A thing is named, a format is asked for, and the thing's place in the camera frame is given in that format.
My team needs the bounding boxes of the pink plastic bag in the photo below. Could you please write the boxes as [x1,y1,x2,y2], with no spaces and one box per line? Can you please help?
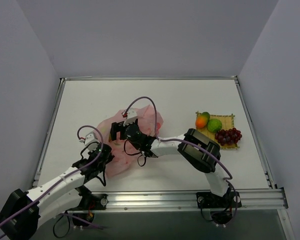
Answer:
[96,104,165,179]

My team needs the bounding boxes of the orange fake fruit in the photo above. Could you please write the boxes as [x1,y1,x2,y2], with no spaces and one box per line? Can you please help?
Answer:
[195,112,210,129]

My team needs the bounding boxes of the green fake fruit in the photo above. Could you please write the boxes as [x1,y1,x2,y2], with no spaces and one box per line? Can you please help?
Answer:
[207,118,223,133]

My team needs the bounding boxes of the dark red fake grapes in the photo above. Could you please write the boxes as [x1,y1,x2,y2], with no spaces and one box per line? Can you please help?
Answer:
[214,127,243,147]

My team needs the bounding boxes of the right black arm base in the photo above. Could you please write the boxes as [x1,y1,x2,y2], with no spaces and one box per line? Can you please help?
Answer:
[196,190,242,227]

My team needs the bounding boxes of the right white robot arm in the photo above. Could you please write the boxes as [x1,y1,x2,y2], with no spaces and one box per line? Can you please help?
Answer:
[110,121,233,207]

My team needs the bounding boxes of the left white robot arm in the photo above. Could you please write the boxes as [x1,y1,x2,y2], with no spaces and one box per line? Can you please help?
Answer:
[0,142,114,240]

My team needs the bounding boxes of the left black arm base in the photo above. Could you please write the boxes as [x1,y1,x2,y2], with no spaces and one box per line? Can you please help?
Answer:
[73,193,108,223]

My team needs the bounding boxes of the yellow bamboo mat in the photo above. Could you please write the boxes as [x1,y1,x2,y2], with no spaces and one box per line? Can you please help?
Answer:
[195,111,242,149]

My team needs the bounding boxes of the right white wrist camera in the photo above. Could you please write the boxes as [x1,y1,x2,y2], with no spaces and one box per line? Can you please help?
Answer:
[122,108,138,127]

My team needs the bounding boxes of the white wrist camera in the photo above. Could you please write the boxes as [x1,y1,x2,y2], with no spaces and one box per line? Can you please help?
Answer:
[79,131,100,152]
[122,108,138,127]

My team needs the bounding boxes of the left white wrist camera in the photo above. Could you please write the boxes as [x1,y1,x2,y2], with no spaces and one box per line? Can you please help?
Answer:
[79,131,100,152]

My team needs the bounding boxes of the aluminium front rail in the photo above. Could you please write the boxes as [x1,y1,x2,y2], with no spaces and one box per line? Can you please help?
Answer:
[16,188,289,213]

